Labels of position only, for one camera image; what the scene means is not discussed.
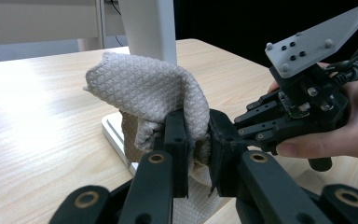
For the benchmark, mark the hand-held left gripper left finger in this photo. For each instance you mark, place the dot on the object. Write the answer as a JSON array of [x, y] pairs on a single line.
[[155, 186]]

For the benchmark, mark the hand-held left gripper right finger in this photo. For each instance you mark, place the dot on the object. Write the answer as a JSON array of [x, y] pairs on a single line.
[[254, 183]]

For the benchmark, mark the beige textured cloth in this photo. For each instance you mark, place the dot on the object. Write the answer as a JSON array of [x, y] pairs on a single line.
[[149, 84]]

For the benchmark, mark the white desk lamp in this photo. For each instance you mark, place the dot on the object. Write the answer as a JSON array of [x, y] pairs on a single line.
[[150, 28]]

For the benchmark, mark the black curtain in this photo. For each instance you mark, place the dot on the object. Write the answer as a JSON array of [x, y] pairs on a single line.
[[230, 21]]

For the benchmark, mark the beige wooden desk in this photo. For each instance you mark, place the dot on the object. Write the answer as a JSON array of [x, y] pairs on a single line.
[[28, 25]]

